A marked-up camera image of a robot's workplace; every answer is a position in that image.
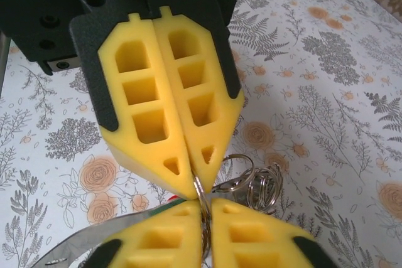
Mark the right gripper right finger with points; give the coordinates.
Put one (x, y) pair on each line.
(267, 227)

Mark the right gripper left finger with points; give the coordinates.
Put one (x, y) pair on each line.
(176, 217)

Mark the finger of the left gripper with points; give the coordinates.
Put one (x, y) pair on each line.
(106, 79)
(220, 70)

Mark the green key tag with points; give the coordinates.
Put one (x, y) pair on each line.
(163, 209)

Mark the small silver split keyring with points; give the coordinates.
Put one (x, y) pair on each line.
(200, 191)

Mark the floral fabric pouch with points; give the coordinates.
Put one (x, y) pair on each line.
(94, 233)

